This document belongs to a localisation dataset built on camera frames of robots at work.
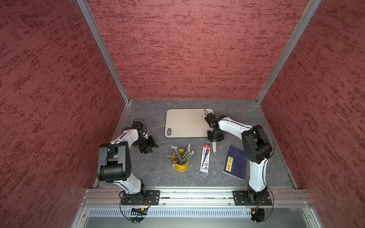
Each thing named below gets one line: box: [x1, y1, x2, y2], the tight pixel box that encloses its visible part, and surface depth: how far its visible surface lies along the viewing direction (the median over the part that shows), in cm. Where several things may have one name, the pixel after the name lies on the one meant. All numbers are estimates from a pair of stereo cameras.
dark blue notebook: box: [222, 145, 248, 181], surface depth 87 cm
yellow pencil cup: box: [172, 148, 190, 172], surface depth 79 cm
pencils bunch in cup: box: [166, 143, 194, 167], surface depth 80 cm
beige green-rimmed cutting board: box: [164, 108, 215, 139], surface depth 108 cm
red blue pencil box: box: [199, 143, 212, 173], surface depth 89 cm
